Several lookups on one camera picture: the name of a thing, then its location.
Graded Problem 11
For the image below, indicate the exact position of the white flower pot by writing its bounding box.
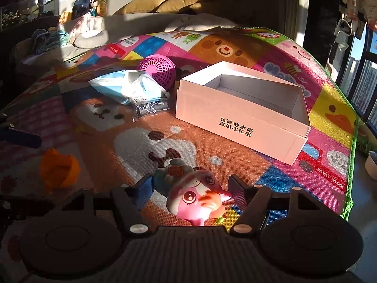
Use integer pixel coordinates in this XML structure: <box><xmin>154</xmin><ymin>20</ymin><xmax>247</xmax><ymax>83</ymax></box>
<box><xmin>364</xmin><ymin>151</ymin><xmax>377</xmax><ymax>181</ymax></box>

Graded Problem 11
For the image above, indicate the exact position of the pink plastic basket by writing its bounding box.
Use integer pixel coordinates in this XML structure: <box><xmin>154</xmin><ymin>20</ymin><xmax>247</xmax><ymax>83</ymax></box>
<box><xmin>137</xmin><ymin>54</ymin><xmax>176</xmax><ymax>90</ymax></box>

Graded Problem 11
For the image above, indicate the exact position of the teddy bear plush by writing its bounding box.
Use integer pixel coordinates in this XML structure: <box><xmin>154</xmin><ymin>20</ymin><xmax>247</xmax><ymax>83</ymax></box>
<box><xmin>90</xmin><ymin>0</ymin><xmax>107</xmax><ymax>17</ymax></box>

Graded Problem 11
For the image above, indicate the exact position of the blue white plastic bag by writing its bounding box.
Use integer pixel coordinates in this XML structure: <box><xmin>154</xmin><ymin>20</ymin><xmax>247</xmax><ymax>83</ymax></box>
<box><xmin>89</xmin><ymin>70</ymin><xmax>170</xmax><ymax>119</ymax></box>

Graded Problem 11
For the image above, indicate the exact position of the white cardboard box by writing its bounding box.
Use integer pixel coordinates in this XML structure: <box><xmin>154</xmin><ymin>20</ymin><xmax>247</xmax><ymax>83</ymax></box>
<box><xmin>176</xmin><ymin>61</ymin><xmax>311</xmax><ymax>165</ymax></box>

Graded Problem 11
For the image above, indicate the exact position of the yellow pillow rear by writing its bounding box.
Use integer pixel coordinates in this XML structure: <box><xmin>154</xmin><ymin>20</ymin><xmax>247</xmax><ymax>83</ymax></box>
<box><xmin>155</xmin><ymin>0</ymin><xmax>205</xmax><ymax>13</ymax></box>

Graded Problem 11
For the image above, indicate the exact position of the pink cartoon figure toy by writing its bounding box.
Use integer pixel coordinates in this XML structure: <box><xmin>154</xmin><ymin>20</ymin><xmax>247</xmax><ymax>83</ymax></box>
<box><xmin>153</xmin><ymin>158</ymin><xmax>231</xmax><ymax>226</ymax></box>

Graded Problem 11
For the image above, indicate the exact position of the blue knitted cloth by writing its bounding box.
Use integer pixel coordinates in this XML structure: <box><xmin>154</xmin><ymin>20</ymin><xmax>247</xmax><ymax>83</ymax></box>
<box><xmin>30</xmin><ymin>29</ymin><xmax>70</xmax><ymax>54</ymax></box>

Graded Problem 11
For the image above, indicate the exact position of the orange pumpkin toy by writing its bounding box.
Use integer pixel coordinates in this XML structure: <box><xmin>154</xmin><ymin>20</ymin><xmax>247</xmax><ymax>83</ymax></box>
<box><xmin>39</xmin><ymin>148</ymin><xmax>81</xmax><ymax>188</ymax></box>

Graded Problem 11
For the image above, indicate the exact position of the colourful cartoon play mat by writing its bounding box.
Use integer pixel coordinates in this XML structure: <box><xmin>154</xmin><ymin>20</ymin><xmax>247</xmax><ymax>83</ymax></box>
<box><xmin>1</xmin><ymin>28</ymin><xmax>358</xmax><ymax>218</ymax></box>

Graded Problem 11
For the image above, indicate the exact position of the beige sofa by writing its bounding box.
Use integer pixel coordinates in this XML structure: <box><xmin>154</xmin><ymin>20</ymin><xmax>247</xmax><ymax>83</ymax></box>
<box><xmin>13</xmin><ymin>13</ymin><xmax>237</xmax><ymax>75</ymax></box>

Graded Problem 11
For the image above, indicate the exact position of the dark blue cap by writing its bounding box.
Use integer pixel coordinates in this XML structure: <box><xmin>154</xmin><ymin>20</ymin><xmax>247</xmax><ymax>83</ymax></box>
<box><xmin>72</xmin><ymin>0</ymin><xmax>90</xmax><ymax>20</ymax></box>

